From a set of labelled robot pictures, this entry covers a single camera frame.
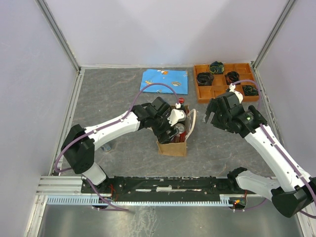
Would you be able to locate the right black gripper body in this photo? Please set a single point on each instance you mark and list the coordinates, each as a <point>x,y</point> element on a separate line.
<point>220,120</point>

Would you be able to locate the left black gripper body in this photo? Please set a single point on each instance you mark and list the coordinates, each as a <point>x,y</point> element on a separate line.
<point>159,128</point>

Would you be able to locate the red cola can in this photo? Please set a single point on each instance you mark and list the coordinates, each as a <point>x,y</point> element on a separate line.
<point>180,125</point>

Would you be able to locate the brown canvas tote bag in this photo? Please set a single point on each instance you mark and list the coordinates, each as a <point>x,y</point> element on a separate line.
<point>180,149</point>

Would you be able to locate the cola glass bottle red cap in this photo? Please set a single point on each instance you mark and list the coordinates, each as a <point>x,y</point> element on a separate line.
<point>181,101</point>

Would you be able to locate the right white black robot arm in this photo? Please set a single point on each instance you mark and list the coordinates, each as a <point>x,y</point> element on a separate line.
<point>294,188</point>

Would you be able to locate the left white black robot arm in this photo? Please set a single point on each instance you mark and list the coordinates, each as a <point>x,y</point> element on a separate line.
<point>81,143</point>

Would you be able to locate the orange wooden compartment tray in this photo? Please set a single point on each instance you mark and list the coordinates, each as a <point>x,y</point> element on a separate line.
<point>220,85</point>

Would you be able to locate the black rolled tie left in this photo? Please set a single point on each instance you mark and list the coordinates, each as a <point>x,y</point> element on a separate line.
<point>205,79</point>

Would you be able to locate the black orange rolled tie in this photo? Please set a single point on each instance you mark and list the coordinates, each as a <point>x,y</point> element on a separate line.
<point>232,77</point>

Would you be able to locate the dark blue green rolled tie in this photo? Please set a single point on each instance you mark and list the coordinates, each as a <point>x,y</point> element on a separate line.
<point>216,68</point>

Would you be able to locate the blue space print cloth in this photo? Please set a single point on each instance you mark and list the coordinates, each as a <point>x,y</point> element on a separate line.
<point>177,80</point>

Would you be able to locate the blue silver energy drink can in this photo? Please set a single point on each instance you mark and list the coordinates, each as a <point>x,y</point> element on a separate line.
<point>106,147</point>

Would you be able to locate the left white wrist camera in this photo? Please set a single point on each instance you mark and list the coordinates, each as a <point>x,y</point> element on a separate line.
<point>175,115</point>

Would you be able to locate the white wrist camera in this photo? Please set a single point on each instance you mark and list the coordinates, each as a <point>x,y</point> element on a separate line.
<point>232,88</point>
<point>175,115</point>

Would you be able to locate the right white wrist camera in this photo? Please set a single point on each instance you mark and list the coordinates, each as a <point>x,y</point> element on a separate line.
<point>232,88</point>

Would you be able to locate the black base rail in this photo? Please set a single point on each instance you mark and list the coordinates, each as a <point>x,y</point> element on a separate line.
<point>168,189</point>

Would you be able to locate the light blue cable duct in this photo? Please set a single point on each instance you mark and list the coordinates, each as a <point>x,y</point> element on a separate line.
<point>95,201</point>

